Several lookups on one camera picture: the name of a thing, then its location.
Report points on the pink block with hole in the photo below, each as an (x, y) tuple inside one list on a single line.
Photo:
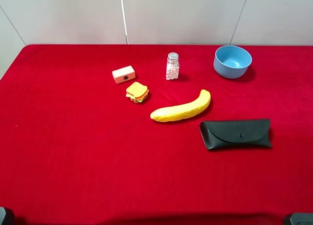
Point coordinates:
[(123, 74)]

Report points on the yellow toy banana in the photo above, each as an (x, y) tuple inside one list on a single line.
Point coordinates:
[(183, 111)]

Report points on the toy sandwich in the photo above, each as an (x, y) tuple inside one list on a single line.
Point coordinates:
[(137, 92)]

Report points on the pill bottle with silver cap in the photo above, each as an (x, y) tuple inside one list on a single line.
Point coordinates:
[(172, 66)]

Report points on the red tablecloth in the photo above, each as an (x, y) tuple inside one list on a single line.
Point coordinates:
[(74, 150)]

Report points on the blue bowl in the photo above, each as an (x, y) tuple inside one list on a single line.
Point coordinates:
[(231, 61)]

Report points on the black glasses case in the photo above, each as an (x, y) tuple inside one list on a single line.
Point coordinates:
[(230, 134)]

